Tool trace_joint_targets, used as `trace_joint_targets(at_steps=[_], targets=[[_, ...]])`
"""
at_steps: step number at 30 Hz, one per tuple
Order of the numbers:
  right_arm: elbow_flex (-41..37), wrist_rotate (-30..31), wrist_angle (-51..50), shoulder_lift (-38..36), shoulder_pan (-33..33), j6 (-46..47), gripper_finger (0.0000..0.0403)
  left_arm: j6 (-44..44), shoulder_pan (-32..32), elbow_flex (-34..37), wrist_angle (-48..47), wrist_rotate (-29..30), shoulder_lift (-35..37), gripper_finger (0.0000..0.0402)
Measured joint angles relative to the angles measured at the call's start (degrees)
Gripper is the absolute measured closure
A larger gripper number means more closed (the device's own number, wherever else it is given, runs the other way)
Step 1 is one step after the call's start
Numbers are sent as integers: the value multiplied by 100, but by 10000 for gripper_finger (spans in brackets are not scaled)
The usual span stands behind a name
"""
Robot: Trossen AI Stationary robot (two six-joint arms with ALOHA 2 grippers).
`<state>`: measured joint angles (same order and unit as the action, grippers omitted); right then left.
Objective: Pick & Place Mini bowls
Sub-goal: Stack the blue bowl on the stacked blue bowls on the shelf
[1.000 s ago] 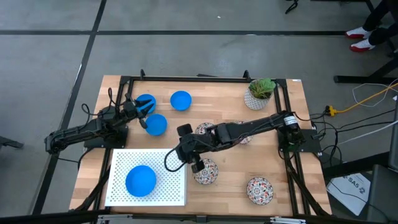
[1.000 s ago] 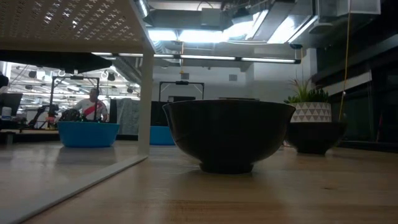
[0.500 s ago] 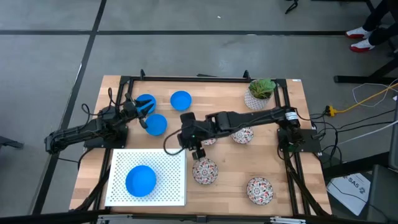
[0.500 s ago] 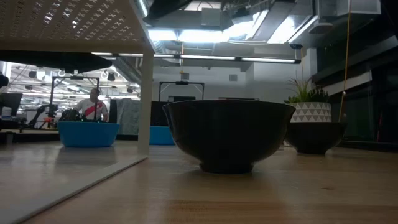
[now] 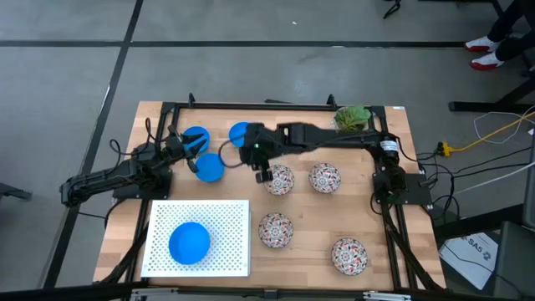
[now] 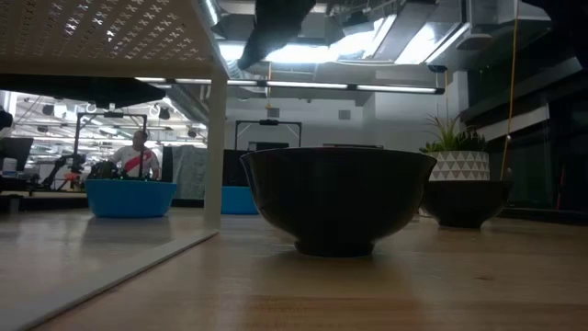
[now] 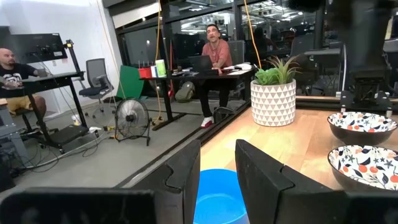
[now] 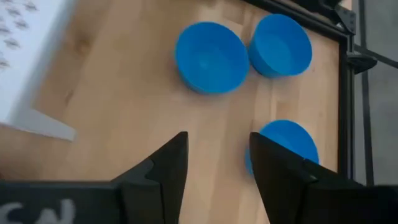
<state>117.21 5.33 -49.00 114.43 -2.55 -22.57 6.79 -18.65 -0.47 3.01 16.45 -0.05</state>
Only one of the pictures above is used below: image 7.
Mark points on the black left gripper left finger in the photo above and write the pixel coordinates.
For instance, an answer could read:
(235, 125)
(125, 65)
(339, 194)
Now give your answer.
(180, 174)

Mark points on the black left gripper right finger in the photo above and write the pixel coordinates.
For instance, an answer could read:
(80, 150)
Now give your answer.
(264, 186)

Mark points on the blue plastic mini bowl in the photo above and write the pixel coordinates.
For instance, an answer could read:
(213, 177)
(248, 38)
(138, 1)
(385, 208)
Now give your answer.
(217, 199)

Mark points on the floral patterned black bowl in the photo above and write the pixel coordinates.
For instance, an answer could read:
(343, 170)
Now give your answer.
(362, 135)
(367, 168)

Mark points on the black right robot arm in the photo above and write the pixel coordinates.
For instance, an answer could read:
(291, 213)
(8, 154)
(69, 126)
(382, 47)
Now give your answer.
(363, 37)

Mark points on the person's white red shoe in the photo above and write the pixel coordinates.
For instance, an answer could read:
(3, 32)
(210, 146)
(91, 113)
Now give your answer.
(207, 122)

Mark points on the black floor fan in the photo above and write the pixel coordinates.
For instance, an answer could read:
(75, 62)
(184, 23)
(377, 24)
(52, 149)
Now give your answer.
(132, 118)

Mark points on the black office desk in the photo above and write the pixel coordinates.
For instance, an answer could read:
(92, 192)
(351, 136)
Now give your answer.
(168, 99)

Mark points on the grey green backpack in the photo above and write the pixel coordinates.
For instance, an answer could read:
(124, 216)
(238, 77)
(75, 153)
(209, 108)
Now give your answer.
(185, 92)

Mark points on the potted plant triangle-patterned pot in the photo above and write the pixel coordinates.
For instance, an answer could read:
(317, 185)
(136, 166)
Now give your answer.
(273, 102)

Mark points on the green board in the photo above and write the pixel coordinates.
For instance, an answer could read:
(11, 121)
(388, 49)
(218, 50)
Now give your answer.
(130, 81)

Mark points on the small white box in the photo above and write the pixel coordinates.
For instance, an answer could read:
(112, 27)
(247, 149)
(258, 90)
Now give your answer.
(154, 71)

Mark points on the red container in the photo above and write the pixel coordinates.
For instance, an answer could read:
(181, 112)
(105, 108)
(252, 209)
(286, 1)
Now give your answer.
(145, 73)

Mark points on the green white wipes canister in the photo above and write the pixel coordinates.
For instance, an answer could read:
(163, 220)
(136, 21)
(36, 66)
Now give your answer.
(161, 68)

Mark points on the black laptop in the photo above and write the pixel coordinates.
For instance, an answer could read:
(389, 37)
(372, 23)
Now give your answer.
(200, 63)

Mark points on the white plastic tub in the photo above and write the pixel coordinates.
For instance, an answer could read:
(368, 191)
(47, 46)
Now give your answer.
(76, 120)

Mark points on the white papers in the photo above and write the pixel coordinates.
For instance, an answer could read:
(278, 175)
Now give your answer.
(242, 66)

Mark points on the person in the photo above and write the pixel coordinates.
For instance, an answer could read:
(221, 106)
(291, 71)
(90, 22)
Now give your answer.
(12, 77)
(217, 53)

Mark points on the grey office chair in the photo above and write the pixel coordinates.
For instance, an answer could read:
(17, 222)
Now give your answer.
(237, 51)
(94, 71)

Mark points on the black standing desk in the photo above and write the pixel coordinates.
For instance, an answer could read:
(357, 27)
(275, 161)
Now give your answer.
(53, 78)

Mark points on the black monitor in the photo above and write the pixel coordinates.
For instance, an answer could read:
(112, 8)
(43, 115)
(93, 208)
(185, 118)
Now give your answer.
(34, 46)

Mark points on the black aluminium rig frame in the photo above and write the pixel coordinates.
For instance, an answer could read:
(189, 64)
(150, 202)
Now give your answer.
(211, 129)

